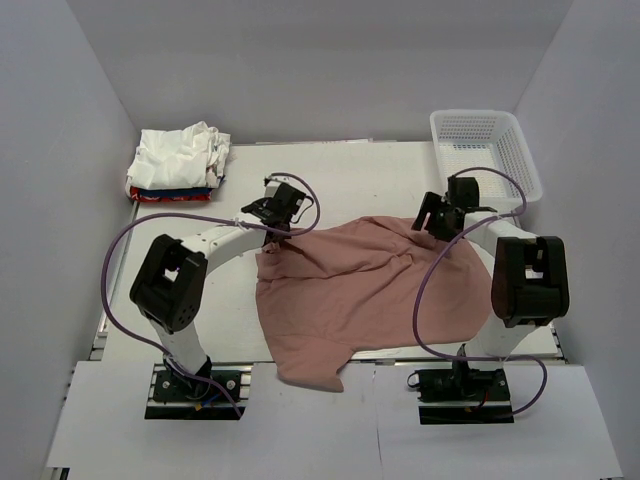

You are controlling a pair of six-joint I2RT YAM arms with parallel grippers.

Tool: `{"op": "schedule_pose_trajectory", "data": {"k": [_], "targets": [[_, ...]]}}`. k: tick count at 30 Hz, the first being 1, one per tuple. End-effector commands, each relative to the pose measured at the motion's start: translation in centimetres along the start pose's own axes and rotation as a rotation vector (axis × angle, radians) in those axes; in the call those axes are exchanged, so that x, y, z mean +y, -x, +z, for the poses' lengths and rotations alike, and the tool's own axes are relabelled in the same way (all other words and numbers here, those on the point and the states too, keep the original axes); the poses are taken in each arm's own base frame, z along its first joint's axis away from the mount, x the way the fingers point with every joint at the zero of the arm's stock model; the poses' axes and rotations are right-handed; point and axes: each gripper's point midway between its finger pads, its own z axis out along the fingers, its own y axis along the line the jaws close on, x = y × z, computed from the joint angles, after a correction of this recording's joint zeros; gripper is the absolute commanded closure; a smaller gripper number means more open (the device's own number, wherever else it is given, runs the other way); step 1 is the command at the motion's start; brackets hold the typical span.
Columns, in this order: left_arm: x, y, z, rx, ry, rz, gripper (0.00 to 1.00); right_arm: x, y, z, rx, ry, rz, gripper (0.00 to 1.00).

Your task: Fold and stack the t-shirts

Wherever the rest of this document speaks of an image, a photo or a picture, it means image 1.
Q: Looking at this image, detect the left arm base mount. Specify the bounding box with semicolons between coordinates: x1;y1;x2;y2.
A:
144;364;252;421

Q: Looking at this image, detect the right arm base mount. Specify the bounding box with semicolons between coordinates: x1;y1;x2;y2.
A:
407;362;514;425

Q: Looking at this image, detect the red blue folded shirt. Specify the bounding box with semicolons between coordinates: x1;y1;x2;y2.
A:
125;177;220;203

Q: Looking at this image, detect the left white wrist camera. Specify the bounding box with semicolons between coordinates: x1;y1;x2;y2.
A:
264;176;286;198

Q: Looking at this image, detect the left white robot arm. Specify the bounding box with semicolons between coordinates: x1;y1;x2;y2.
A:
130;178;313;399

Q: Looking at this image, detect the white plastic mesh basket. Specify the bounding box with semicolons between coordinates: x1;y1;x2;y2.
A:
430;109;543;212

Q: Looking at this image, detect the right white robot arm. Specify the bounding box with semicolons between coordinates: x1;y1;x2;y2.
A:
412;167;570;399

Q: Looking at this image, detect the pink t-shirt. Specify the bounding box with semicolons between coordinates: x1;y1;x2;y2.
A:
256;216;491;392

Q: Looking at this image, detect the white t-shirt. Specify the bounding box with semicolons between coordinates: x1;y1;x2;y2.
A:
126;121;231;191

